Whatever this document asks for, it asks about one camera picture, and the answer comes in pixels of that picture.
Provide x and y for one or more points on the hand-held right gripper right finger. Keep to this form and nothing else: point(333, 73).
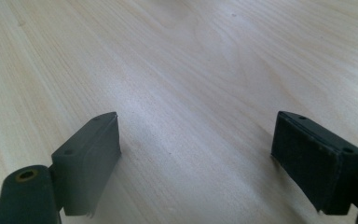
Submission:
point(315, 166)

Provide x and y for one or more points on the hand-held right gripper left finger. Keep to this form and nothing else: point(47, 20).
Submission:
point(85, 163)

